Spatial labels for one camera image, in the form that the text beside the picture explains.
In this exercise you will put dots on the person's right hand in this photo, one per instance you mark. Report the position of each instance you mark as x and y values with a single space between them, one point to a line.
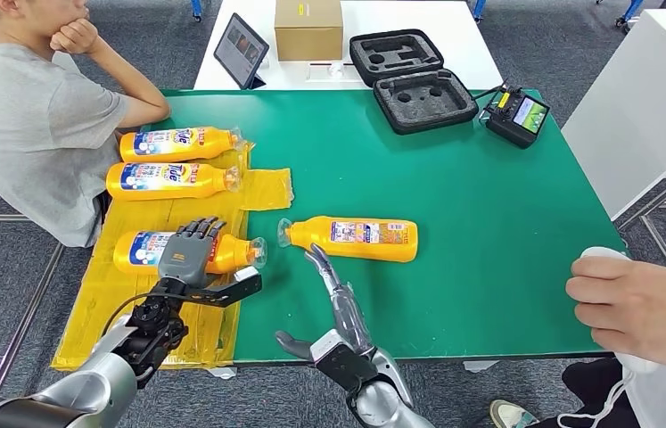
75 38

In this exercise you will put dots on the cardboard box yellow label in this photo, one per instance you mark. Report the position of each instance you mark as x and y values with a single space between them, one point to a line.
309 35

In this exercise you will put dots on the white table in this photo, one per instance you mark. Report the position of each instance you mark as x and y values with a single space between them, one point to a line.
465 41
647 106

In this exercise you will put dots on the person's hand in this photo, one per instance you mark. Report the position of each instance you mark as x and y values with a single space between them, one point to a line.
651 313

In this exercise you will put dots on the black remote controller with screen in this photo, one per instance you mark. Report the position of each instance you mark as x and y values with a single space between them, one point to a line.
508 129

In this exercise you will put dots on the white table foot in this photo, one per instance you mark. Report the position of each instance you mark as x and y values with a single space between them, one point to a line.
480 365
221 373

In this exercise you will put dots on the person's right forearm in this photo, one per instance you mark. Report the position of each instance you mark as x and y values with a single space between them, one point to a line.
132 88

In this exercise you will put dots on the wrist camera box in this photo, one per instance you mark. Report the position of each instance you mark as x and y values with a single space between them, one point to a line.
244 283
338 360

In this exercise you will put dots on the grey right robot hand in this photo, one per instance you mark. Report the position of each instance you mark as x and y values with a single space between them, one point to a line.
344 313

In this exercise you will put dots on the blue metal frame leg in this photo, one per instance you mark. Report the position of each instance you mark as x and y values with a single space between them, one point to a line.
478 9
195 9
631 12

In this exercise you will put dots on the orange detergent bottle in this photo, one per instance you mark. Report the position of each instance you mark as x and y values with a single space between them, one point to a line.
232 255
217 143
315 236
208 183

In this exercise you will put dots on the yellow plastic wrapped flat package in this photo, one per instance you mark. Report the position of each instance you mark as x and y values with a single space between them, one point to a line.
132 331

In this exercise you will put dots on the person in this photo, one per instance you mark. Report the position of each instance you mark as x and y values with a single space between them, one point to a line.
25 148
598 390

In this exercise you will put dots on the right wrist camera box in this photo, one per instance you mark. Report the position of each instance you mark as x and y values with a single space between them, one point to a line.
338 360

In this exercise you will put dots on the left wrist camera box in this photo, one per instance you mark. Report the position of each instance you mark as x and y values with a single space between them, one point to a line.
244 283

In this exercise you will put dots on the white black handheld controller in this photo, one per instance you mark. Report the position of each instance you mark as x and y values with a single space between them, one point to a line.
604 253

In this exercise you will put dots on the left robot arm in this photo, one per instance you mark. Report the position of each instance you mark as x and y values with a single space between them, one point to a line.
102 384

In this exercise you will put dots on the small white round object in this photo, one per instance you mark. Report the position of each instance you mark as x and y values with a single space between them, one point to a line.
337 70

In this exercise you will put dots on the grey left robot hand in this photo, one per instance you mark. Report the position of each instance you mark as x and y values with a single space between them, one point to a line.
188 260

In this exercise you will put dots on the open black foam case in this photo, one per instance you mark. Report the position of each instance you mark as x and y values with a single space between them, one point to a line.
424 100

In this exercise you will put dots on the black tablet on stand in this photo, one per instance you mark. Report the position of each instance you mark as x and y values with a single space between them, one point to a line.
241 47

